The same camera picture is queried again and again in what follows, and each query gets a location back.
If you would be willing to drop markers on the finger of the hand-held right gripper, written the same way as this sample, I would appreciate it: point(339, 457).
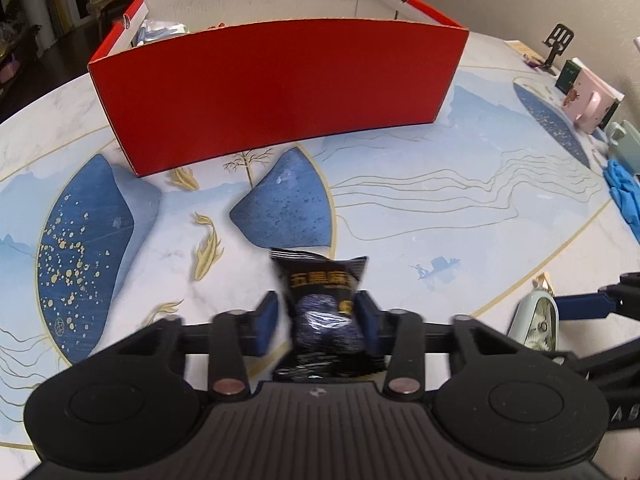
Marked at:
point(567, 359)
point(582, 306)

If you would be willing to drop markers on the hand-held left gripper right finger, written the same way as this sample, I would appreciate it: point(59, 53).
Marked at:
point(367, 325)

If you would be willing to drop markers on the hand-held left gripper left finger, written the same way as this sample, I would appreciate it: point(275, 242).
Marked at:
point(267, 325)

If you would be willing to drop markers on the black snack packet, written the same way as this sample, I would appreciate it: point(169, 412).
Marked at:
point(320, 280)

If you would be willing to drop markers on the red cardboard box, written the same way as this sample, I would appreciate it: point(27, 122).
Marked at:
point(275, 90)

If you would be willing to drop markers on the blue white tissue pack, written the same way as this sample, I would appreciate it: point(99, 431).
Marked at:
point(160, 30)

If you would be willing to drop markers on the blue cloth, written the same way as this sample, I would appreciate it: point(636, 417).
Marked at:
point(625, 185)

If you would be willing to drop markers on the pale green mug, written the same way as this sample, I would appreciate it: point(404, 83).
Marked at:
point(627, 142)

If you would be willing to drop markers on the pink and green box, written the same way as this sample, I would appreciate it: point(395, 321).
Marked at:
point(592, 97)

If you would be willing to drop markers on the small purple packet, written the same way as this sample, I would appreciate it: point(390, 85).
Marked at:
point(535, 63)

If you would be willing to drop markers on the tan notepad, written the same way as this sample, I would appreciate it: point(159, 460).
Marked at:
point(520, 46)

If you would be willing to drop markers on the black phone stand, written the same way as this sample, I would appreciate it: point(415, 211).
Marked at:
point(560, 37)

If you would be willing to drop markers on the dark tv cabinet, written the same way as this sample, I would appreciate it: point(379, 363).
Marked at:
point(15, 60)

